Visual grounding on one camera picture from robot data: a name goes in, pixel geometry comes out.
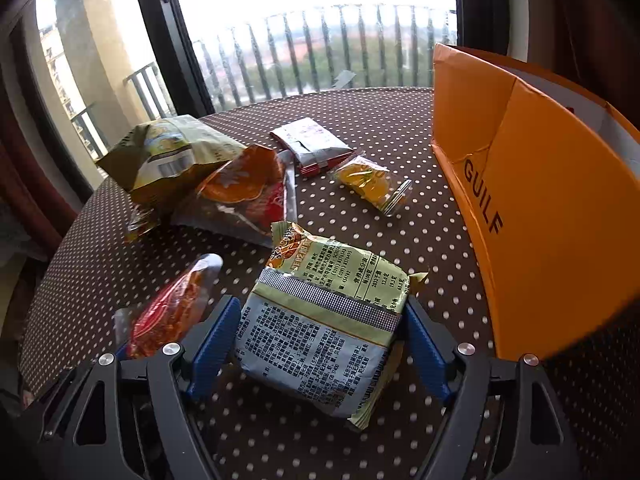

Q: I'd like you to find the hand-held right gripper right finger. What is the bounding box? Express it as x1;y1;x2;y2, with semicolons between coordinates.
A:
402;296;586;480

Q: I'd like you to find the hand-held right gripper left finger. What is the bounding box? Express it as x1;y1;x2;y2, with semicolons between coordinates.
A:
30;294;243;480

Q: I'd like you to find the green grey noodle packet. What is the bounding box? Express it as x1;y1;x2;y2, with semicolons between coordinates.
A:
234;220;430;431

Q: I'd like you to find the clear yellow pastry packet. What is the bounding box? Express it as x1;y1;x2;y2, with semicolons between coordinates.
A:
330;154;413;217

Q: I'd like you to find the orange cardboard box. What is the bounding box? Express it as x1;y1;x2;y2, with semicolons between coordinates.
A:
431;42;640;361

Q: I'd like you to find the olive green snack bag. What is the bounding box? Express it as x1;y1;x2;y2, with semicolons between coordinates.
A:
95;115;248;206

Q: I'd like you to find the white red-edged packet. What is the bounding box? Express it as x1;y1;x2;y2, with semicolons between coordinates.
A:
270;118;357;177

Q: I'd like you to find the red clear snack packet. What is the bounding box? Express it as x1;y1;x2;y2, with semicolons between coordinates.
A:
114;253;224;361

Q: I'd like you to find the brown dotted tablecloth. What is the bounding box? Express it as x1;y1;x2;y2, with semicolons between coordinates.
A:
20;87;640;480

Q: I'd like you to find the small yellow clear packet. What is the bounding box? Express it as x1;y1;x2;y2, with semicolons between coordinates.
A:
122;207;163;245

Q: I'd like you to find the orange red chip bag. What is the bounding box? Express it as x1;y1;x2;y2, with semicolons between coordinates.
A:
170;144;301;250

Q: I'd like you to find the dark red curtain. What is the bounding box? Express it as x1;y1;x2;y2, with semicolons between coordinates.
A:
0;75;93;271
520;0;640;131

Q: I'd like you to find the balcony railing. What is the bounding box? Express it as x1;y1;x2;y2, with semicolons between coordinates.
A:
45;2;458;161

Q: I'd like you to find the distant apartment building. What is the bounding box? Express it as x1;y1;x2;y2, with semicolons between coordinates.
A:
42;30;68;96

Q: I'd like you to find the black window frame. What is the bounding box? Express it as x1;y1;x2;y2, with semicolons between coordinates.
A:
10;0;521;196

